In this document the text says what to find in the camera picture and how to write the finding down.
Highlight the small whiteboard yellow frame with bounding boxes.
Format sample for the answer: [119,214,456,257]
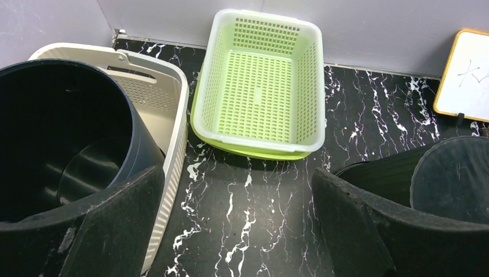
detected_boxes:
[433,29,488,122]

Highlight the cream perforated laundry basket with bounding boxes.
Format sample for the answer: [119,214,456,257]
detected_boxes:
[30,43,189,276]

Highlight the green and white strainer basket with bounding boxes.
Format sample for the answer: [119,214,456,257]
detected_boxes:
[191,9,326,160]

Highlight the black ribbed bucket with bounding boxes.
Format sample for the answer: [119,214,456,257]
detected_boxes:
[336,136,488,224]

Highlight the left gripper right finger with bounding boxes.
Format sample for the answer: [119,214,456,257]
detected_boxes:
[311,168,488,276]

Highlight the large dark blue bucket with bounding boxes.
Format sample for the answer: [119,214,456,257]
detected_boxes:
[1,59,165,223]

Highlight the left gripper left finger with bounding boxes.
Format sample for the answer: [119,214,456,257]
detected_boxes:
[1,166,165,276]

